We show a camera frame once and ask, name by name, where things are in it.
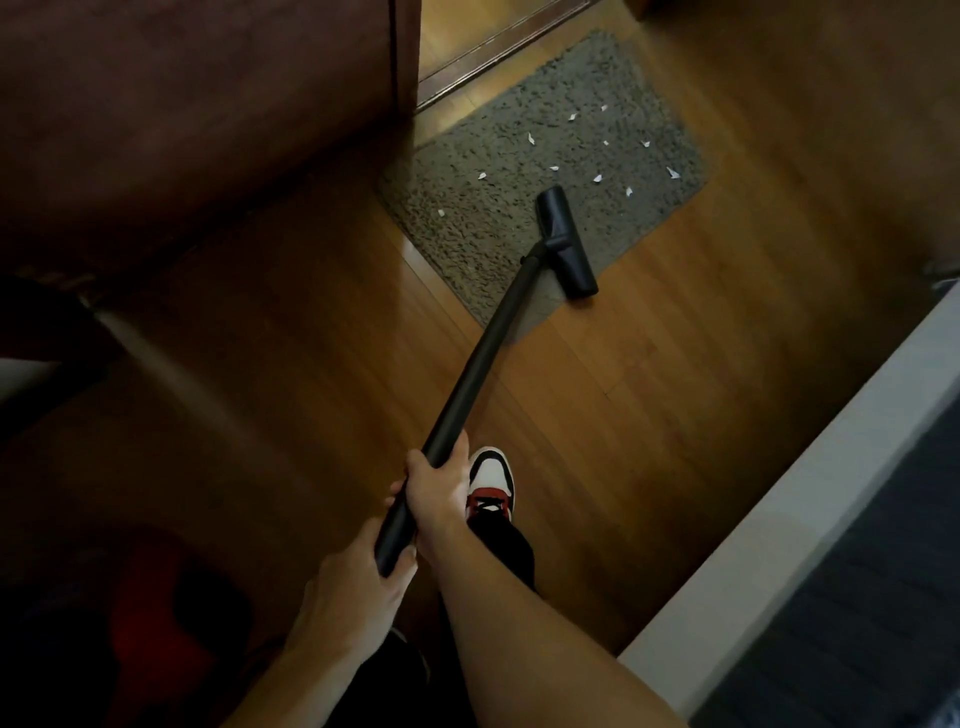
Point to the person's left hand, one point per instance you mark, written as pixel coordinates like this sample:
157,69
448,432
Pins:
341,600

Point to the person's right hand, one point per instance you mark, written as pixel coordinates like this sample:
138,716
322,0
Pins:
439,502

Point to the person's right thumb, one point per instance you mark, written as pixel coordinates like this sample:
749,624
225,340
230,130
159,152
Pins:
424,461

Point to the person's left thumb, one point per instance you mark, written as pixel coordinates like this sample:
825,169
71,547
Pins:
401,574

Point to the black vacuum cleaner wand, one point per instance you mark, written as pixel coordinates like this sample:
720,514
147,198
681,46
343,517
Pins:
480,360

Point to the person's right forearm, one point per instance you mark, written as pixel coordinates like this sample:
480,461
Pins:
525,645

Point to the person's left forearm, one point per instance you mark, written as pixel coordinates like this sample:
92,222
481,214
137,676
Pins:
292,690

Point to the white red black sneaker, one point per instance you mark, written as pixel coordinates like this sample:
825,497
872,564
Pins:
491,472

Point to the person's black trousers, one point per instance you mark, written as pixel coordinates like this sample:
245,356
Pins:
504,549

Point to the grey shaggy floor mat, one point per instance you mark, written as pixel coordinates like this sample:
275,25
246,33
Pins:
487,225

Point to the red black vacuum body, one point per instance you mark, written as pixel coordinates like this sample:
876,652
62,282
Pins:
150,622

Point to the scattered white paper scraps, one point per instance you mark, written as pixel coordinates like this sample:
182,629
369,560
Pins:
673,173

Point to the wooden door threshold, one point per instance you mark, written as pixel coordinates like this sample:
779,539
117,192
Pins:
487,52

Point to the dark brown wooden cabinet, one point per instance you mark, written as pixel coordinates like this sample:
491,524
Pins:
187,112

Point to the dark grey mattress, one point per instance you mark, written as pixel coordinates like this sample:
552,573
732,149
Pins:
885,600

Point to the white bed frame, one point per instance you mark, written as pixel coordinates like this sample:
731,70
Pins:
787,510

